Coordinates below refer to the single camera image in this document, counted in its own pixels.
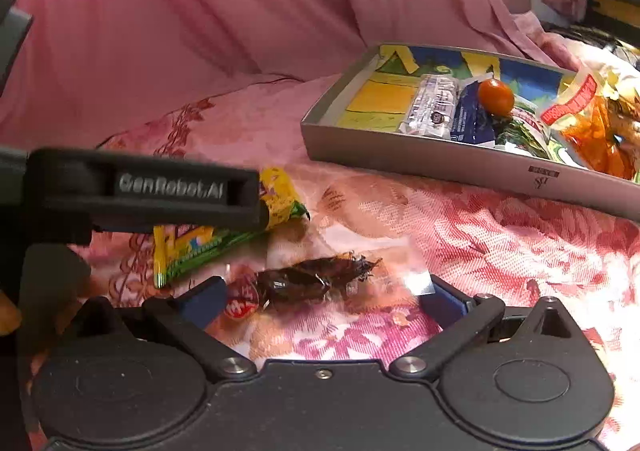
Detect yellow green candy bar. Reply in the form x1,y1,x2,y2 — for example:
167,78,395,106
153,167,310,289

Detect clear brown snack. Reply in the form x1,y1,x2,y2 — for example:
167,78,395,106
222,250,436,322

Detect white green vegetable snack pouch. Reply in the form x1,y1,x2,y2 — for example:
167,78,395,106
491,96,558,161

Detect small orange tomato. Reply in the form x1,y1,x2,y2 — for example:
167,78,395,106
477,78,515,116

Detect orange clear snack bag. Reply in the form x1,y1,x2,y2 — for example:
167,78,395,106
539,68,639,182

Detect white purple snack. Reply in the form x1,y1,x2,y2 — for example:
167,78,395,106
398,74,459,139

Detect person's left hand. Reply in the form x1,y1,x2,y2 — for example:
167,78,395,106
0,292,22,336

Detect floral pink bed sheet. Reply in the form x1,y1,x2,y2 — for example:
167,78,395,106
19,12,640,451

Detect pink bed curtain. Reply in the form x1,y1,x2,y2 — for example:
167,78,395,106
1,0,547,149

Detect colourful lined tray box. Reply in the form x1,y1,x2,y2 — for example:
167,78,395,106
300,44,639,219

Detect dark wooden desk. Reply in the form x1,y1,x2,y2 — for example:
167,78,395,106
584,0,640,48

